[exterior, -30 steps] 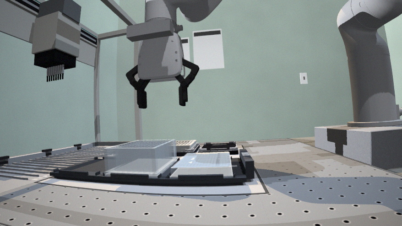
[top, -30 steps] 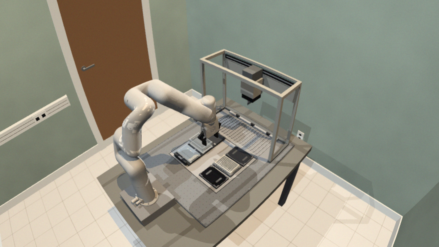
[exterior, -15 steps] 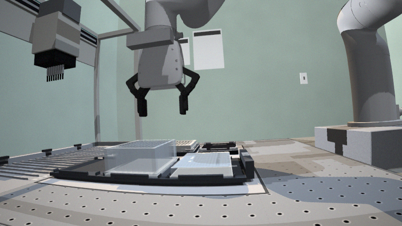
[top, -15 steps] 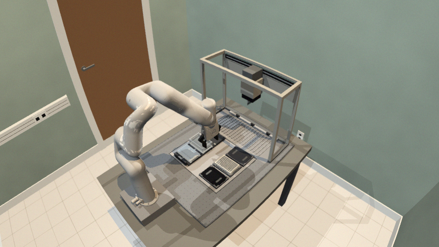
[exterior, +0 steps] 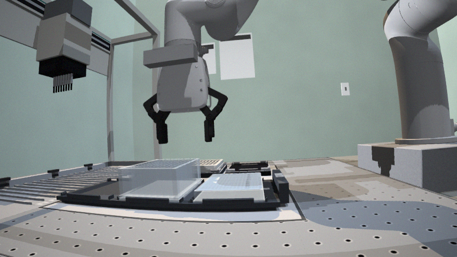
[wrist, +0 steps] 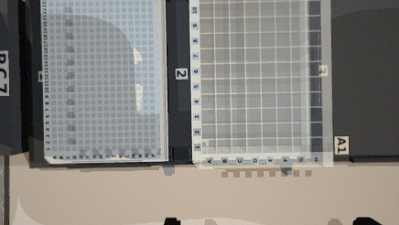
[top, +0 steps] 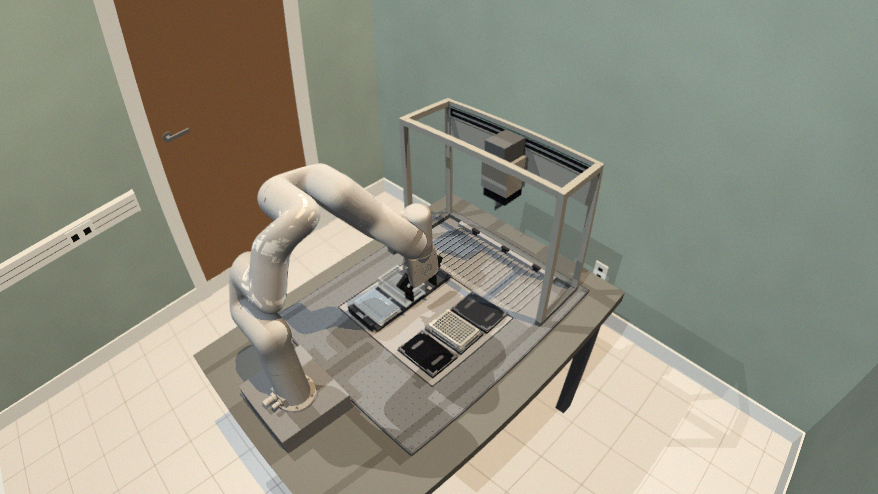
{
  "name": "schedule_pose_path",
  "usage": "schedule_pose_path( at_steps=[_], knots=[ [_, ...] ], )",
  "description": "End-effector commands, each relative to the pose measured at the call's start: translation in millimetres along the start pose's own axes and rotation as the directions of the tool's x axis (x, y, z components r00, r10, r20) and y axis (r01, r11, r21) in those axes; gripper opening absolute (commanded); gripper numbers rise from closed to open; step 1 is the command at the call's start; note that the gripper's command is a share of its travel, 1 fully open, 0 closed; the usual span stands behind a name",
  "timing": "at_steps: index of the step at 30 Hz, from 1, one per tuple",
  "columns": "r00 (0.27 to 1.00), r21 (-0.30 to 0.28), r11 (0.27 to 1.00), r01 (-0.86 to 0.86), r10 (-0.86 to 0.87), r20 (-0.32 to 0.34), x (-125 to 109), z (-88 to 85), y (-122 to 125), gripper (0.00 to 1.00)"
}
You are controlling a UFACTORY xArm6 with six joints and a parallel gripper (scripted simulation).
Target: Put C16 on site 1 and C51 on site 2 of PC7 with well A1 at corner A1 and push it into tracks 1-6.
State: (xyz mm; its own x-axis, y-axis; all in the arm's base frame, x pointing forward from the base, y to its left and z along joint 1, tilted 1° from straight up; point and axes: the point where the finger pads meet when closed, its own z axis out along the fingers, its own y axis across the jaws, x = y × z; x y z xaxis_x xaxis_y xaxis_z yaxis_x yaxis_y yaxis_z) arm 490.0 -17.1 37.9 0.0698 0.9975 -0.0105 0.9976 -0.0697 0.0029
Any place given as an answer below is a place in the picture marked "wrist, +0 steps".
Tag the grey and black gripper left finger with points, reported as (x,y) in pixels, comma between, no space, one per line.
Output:
(171,221)

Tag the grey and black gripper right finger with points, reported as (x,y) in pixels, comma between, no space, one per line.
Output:
(365,221)

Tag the dark grey plate carrier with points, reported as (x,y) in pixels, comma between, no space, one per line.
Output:
(365,83)

